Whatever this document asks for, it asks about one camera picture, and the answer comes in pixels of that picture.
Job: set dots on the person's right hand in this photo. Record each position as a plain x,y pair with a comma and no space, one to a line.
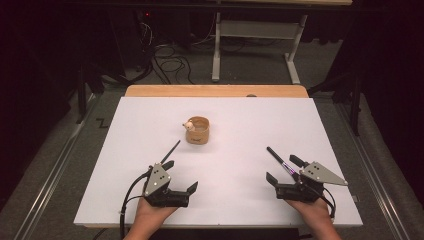
313,213

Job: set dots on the wooden pen holder cup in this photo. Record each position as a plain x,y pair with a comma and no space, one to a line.
197,135

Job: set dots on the wooden table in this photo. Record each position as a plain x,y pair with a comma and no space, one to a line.
216,90

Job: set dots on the thin black pencil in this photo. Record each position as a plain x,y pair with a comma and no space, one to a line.
173,148

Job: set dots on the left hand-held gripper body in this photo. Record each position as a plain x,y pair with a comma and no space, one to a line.
156,178

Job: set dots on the black pen with purple band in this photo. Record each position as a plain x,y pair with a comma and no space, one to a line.
276,157

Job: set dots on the metal floor rail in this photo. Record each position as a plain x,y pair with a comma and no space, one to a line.
50,186
373,166

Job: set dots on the white board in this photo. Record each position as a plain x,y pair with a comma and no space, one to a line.
233,166

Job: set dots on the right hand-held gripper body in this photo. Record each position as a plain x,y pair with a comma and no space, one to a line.
320,175

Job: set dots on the white metal desk frame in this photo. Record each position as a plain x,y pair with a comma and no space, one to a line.
256,29

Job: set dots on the black metal stand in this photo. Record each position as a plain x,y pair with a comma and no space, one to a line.
81,96
356,106

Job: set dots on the person's left hand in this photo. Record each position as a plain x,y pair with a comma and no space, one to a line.
148,215

